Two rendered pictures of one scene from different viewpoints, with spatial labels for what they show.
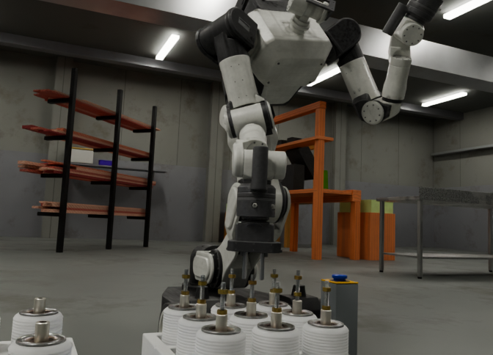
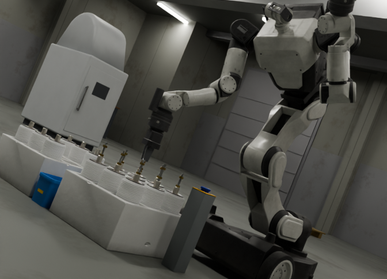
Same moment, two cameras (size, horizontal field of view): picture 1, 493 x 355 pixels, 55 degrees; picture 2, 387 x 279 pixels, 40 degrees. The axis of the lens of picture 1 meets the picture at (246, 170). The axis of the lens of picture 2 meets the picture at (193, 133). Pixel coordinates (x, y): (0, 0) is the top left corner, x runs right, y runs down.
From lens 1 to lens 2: 2.09 m
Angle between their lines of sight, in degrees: 66
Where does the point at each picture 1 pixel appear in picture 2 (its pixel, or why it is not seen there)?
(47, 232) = not seen: outside the picture
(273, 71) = (261, 60)
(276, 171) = (165, 103)
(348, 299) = (195, 200)
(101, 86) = not seen: outside the picture
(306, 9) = (272, 15)
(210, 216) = not seen: outside the picture
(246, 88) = (225, 68)
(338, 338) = (124, 183)
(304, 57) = (277, 49)
